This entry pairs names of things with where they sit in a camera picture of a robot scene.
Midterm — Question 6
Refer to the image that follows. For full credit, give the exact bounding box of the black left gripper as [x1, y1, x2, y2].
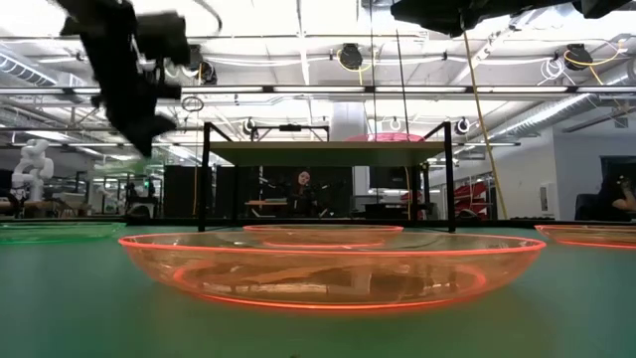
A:
[79, 29, 183, 156]

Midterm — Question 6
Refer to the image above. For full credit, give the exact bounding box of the transparent green plastic plate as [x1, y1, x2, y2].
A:
[0, 221, 128, 245]

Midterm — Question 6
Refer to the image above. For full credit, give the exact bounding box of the white robot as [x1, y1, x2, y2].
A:
[9, 137, 56, 204]

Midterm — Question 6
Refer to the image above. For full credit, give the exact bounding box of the person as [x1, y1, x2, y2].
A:
[594, 172, 636, 223]
[286, 169, 319, 218]

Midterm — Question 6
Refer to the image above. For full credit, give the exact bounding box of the long ceiling light bar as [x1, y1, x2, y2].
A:
[0, 85, 636, 95]

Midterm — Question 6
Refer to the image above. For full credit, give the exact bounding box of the black monitor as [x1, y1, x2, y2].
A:
[369, 165, 409, 191]

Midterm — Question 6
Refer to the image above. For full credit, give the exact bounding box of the red rack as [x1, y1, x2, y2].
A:
[452, 180, 492, 221]

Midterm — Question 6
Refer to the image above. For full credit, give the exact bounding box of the black office chair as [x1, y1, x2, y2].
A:
[573, 192, 600, 222]

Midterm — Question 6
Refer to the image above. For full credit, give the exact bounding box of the hanging cable loop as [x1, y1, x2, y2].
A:
[180, 94, 206, 113]

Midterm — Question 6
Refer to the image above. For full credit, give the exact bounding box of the black partition wall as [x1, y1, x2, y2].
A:
[162, 164, 355, 219]

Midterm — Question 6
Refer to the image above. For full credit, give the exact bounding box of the black ceiling cable reel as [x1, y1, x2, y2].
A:
[563, 43, 594, 72]
[337, 42, 365, 72]
[190, 44, 219, 86]

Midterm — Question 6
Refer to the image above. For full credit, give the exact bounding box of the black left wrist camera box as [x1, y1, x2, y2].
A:
[134, 10, 192, 67]

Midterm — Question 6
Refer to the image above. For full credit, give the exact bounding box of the black background rig frame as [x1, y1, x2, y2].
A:
[249, 123, 331, 143]

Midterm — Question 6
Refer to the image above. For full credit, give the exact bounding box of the thin black hanging cable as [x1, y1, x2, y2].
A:
[395, 28, 411, 123]

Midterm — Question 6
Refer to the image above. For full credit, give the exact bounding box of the yellow hanging cable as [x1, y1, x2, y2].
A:
[461, 30, 510, 221]

